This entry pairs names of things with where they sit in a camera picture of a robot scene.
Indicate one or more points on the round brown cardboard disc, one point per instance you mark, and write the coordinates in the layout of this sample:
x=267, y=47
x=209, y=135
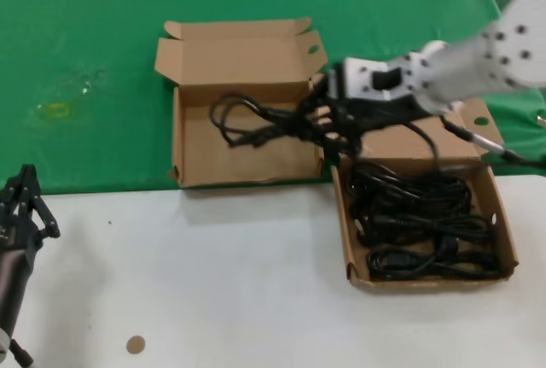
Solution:
x=135, y=345

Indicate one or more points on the cardboard box, oval flap hole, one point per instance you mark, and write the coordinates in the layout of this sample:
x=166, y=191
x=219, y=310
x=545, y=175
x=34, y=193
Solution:
x=243, y=159

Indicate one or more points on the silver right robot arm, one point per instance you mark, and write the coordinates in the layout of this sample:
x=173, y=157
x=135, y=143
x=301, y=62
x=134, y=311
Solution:
x=469, y=65

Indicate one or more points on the green table cloth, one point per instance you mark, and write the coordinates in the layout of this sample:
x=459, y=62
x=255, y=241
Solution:
x=85, y=43

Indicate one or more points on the clear plastic scrap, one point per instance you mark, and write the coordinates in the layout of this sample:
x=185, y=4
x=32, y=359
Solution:
x=86, y=87

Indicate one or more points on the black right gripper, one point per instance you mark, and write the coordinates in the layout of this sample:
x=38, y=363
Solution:
x=375, y=114

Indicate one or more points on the cardboard box, round flap hole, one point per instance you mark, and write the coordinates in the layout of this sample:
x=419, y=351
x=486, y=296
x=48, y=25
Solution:
x=401, y=146

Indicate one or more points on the metal cloth clip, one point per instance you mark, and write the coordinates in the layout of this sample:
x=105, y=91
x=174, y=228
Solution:
x=541, y=120

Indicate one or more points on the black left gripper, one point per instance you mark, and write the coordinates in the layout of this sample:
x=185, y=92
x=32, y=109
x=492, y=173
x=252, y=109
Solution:
x=17, y=235

